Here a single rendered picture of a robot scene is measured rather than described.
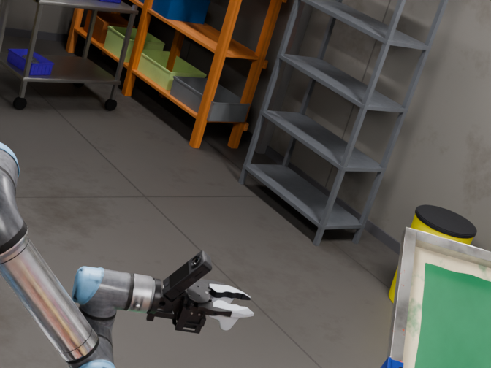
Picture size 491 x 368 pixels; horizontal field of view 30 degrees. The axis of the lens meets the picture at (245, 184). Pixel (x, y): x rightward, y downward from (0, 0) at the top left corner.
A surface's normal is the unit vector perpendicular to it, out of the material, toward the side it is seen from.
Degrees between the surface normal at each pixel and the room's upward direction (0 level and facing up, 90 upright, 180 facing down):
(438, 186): 90
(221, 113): 90
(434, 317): 32
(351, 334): 0
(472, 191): 90
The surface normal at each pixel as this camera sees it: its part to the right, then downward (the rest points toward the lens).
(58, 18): 0.55, 0.45
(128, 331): 0.28, -0.89
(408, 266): 0.20, -0.57
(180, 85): -0.74, 0.03
